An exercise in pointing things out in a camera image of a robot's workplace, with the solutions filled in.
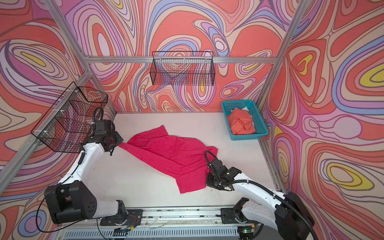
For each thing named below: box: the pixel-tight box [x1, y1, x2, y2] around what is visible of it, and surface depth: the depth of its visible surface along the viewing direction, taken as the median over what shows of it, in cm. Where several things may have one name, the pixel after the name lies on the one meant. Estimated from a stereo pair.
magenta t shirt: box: [118, 124, 219, 194], surface depth 94 cm
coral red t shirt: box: [226, 108, 256, 135], surface depth 106 cm
